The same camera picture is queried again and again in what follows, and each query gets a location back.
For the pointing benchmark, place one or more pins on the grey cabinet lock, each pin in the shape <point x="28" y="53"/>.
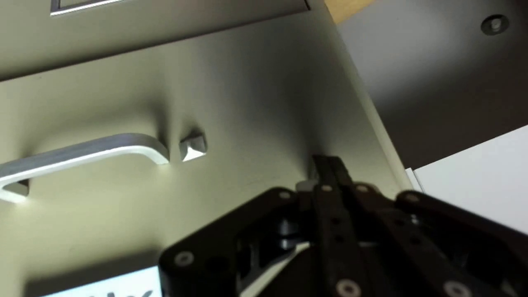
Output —
<point x="495" y="25"/>

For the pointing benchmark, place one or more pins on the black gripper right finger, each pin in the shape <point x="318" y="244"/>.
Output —
<point x="412" y="244"/>

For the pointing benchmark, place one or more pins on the silver drawer latch button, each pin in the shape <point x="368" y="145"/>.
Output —
<point x="193" y="147"/>

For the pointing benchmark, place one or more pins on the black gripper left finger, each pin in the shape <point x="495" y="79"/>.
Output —
<point x="254" y="241"/>

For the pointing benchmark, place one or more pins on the silver drawer handle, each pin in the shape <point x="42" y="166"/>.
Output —
<point x="72" y="155"/>

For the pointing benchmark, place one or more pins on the beige drawer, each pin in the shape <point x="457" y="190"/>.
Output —
<point x="267" y="96"/>

